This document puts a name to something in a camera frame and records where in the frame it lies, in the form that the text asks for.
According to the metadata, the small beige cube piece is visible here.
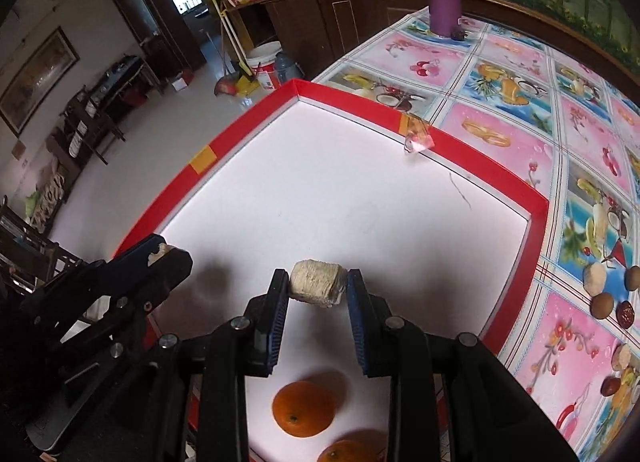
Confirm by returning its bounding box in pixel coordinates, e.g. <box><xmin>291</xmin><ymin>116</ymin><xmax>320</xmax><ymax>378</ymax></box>
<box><xmin>148</xmin><ymin>243</ymin><xmax>174</xmax><ymax>267</ymax></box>

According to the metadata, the beige sugarcane cylinder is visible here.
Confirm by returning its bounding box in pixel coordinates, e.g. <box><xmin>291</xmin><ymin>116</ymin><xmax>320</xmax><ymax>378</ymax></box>
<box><xmin>288</xmin><ymin>259</ymin><xmax>347</xmax><ymax>308</ymax></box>

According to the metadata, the orange mandarin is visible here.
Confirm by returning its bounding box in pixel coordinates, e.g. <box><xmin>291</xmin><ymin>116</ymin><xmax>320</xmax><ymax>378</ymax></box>
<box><xmin>317</xmin><ymin>439</ymin><xmax>382</xmax><ymax>462</ymax></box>
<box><xmin>271</xmin><ymin>381</ymin><xmax>336</xmax><ymax>438</ymax></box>

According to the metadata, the brown kiwi-like round fruit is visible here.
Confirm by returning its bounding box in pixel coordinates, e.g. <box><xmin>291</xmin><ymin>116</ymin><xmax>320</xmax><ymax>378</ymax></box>
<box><xmin>590</xmin><ymin>292</ymin><xmax>615</xmax><ymax>320</ymax></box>

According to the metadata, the dark red jujube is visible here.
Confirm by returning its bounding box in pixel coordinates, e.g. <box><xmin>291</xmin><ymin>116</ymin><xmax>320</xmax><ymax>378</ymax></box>
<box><xmin>616</xmin><ymin>300</ymin><xmax>636</xmax><ymax>330</ymax></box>

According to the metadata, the small beige sugarcane piece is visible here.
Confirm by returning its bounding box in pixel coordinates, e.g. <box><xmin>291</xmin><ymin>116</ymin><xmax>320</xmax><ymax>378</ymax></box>
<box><xmin>611</xmin><ymin>344</ymin><xmax>632</xmax><ymax>372</ymax></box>

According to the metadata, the brown longan fruit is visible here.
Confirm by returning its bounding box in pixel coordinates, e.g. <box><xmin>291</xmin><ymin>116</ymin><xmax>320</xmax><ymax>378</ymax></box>
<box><xmin>624</xmin><ymin>266</ymin><xmax>640</xmax><ymax>292</ymax></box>

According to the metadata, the red white tray box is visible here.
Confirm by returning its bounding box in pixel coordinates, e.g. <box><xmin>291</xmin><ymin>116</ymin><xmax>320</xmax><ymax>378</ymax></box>
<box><xmin>112</xmin><ymin>78</ymin><xmax>550</xmax><ymax>462</ymax></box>

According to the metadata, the wooden chair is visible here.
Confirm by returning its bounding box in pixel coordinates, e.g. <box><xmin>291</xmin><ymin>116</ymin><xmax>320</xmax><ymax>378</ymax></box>
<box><xmin>62</xmin><ymin>88</ymin><xmax>126</xmax><ymax>165</ymax></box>

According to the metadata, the dark side table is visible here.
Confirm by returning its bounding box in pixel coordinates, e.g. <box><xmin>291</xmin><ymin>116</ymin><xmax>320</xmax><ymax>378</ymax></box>
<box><xmin>89</xmin><ymin>54</ymin><xmax>162</xmax><ymax>108</ymax></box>

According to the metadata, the broom and dustpan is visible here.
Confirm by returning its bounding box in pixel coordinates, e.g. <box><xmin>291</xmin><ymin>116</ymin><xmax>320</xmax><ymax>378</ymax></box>
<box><xmin>210</xmin><ymin>0</ymin><xmax>259</xmax><ymax>98</ymax></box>

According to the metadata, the grey thermos flask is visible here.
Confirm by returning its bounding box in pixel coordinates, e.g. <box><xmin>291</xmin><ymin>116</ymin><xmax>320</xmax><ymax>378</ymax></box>
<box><xmin>273</xmin><ymin>51</ymin><xmax>305</xmax><ymax>84</ymax></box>

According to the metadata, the white plastic bucket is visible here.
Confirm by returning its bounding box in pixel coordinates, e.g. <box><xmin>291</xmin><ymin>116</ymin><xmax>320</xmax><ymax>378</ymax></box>
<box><xmin>246</xmin><ymin>40</ymin><xmax>282</xmax><ymax>91</ymax></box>

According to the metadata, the floral fruit tablecloth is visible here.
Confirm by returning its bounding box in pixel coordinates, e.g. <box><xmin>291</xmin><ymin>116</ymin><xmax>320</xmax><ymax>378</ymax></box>
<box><xmin>317</xmin><ymin>10</ymin><xmax>639</xmax><ymax>461</ymax></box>

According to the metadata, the framed wall painting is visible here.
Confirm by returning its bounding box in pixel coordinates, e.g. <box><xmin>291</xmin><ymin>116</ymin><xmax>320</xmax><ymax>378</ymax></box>
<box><xmin>1</xmin><ymin>26</ymin><xmax>79</xmax><ymax>137</ymax></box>

